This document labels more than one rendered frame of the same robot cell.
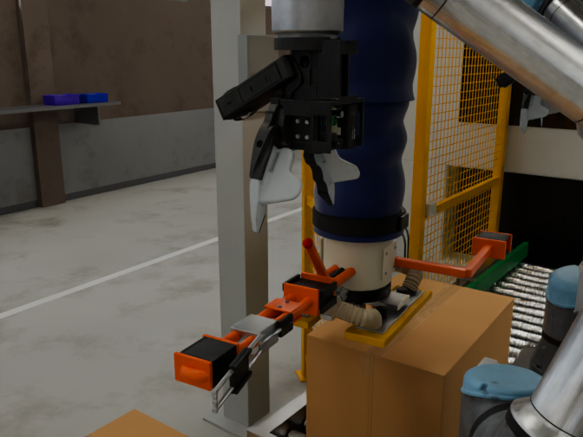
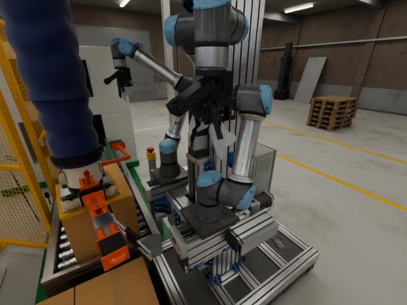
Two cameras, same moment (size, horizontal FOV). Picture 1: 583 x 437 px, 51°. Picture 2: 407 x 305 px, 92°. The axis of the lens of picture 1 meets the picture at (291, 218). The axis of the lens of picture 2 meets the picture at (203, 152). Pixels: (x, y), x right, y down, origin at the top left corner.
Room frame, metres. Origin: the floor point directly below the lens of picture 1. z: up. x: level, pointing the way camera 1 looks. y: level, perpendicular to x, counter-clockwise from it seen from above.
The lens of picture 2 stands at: (0.51, 0.43, 1.73)
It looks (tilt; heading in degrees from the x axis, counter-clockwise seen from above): 24 degrees down; 292
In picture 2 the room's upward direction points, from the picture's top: straight up
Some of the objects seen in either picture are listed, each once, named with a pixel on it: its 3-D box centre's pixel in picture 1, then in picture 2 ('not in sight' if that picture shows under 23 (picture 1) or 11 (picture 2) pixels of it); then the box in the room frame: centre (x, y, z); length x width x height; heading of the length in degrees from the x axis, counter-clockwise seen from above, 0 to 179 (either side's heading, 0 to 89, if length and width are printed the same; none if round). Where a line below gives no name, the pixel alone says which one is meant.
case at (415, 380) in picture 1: (414, 375); (100, 205); (1.70, -0.38, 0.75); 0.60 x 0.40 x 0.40; 145
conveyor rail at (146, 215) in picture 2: not in sight; (126, 175); (2.16, -1.12, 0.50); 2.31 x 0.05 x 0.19; 143
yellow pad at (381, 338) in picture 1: (391, 307); (106, 183); (1.40, -0.25, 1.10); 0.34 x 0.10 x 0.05; 150
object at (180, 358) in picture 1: (207, 361); (112, 249); (0.93, 0.14, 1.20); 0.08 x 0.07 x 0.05; 150
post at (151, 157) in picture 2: not in sight; (155, 196); (1.58, -0.90, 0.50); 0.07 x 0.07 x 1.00; 53
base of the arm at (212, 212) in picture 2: not in sight; (209, 205); (0.78, -0.30, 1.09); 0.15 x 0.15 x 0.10
